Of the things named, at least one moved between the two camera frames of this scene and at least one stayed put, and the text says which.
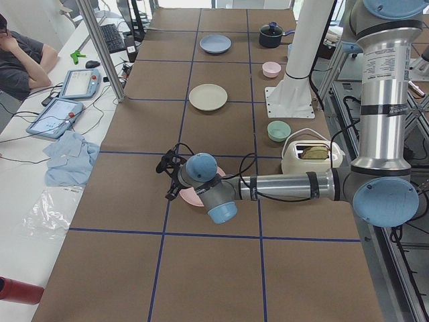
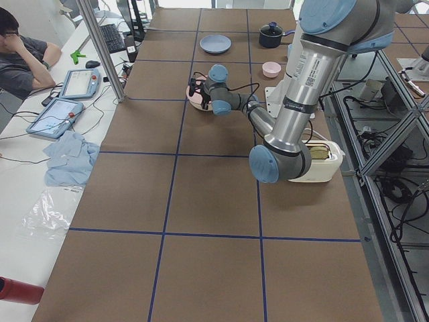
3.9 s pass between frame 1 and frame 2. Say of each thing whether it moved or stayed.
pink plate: moved
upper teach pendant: stayed
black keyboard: stayed
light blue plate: stayed
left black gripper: moved
